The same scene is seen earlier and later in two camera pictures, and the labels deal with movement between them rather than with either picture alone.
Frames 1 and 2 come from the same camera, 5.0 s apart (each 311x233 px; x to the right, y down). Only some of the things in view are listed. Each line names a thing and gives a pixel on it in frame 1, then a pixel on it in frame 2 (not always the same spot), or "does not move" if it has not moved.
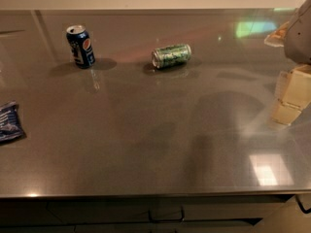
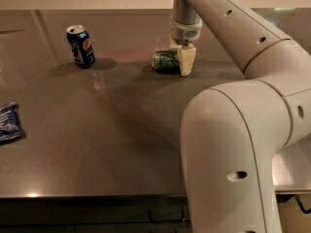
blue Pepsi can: (81, 45) does not move
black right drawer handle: (306, 211) does not move
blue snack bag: (11, 128) does not move
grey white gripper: (299, 38) to (185, 32)
